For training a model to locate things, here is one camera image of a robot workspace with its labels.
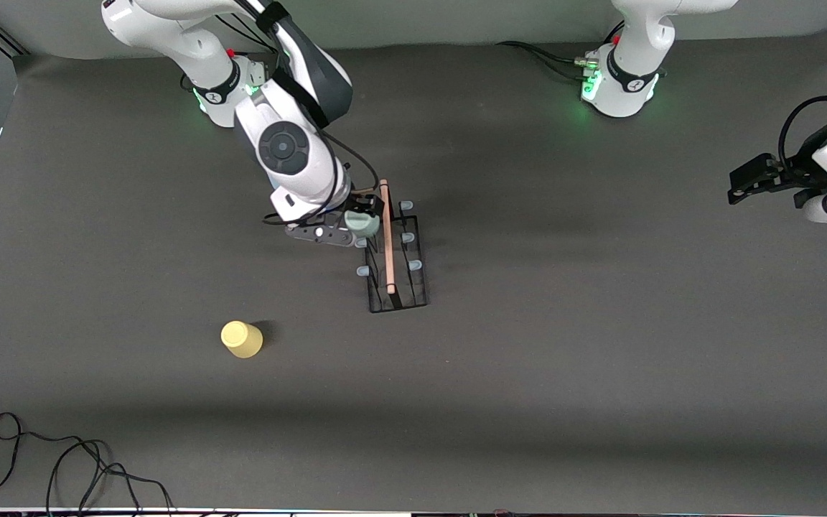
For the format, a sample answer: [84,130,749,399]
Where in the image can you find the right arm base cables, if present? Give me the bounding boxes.
[182,14,281,94]

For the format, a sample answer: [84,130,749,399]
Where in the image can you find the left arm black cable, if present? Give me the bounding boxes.
[777,96,827,173]

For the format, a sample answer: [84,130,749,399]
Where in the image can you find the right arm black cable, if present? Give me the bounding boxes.
[212,0,380,227]

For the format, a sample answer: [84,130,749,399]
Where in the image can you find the black wire cup holder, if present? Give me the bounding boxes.
[354,180,430,314]

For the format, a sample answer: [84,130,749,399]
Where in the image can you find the pale green plastic cup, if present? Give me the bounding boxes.
[344,211,380,239]

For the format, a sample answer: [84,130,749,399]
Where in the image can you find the dark grey table mat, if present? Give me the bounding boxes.
[0,27,827,512]

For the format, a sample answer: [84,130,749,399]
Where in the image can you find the loose black cable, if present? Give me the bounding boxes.
[0,411,177,517]

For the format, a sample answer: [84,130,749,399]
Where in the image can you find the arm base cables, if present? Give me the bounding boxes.
[182,14,281,94]
[496,39,601,81]

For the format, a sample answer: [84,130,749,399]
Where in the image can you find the yellow plastic cup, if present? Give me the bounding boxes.
[220,320,264,359]

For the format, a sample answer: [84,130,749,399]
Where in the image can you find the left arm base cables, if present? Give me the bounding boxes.
[496,39,601,81]

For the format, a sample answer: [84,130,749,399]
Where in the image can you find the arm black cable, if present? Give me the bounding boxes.
[777,96,827,173]
[212,0,380,227]

